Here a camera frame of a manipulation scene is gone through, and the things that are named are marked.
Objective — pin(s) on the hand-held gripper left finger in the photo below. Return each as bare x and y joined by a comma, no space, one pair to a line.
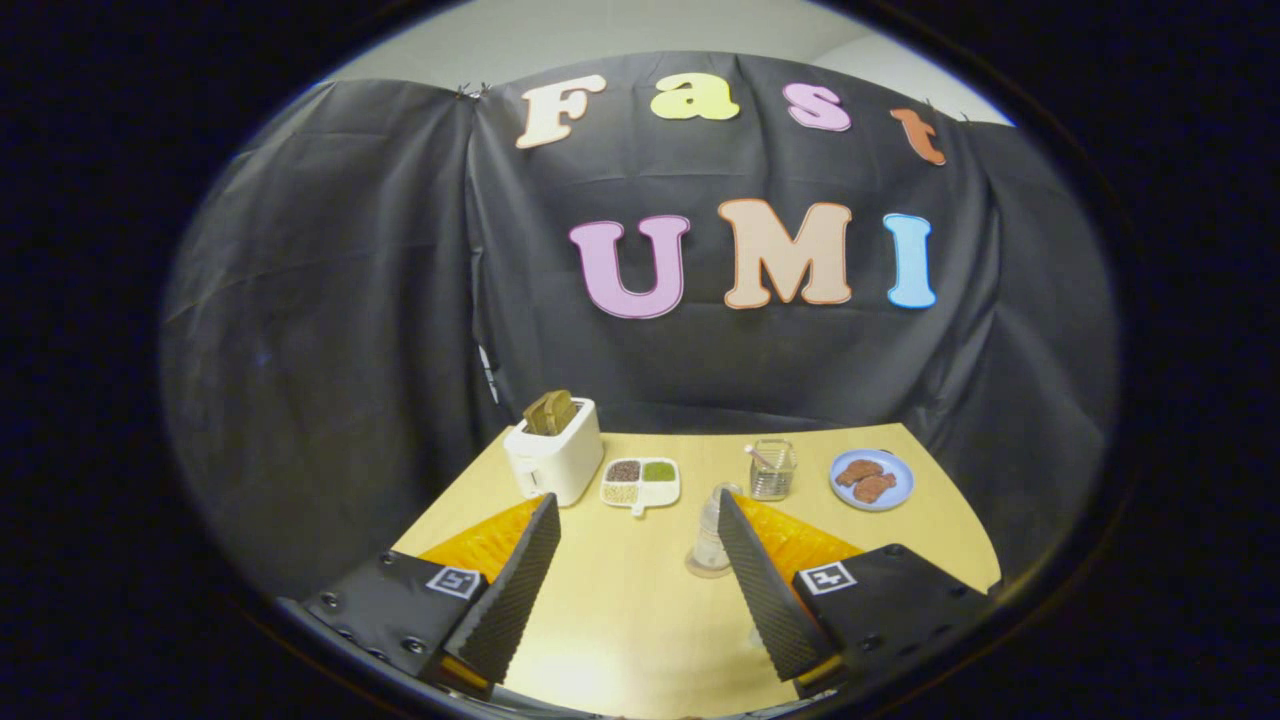
520,590

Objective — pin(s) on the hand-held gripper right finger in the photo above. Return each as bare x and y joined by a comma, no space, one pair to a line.
765,590

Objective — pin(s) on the clear plastic juice bottle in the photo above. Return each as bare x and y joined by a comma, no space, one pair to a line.
707,535

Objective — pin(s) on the clear glass cup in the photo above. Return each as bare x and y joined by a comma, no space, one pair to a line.
773,478

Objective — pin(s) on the wooden table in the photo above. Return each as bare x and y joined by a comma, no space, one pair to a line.
640,600

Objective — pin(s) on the white toaster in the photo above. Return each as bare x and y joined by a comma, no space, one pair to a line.
555,465

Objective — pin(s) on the thin pink stick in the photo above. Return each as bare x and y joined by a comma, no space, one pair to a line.
758,456

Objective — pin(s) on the brown food piece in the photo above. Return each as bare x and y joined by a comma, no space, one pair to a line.
858,471
875,488

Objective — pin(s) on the white divided dish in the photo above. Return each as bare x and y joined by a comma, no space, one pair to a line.
640,483

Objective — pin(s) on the blue round plate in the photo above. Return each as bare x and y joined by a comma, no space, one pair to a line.
895,478

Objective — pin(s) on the brown toast slice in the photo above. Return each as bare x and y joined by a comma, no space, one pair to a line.
541,415
565,408

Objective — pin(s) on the black backdrop cloth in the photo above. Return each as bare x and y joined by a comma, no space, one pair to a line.
350,300

